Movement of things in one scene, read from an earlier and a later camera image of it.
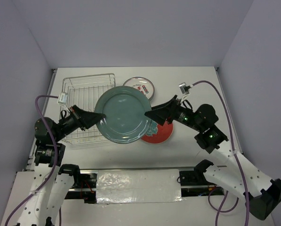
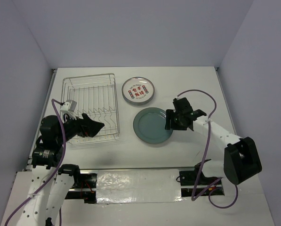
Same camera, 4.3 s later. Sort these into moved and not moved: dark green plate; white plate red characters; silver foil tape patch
Moved: dark green plate
Not moved: silver foil tape patch; white plate red characters
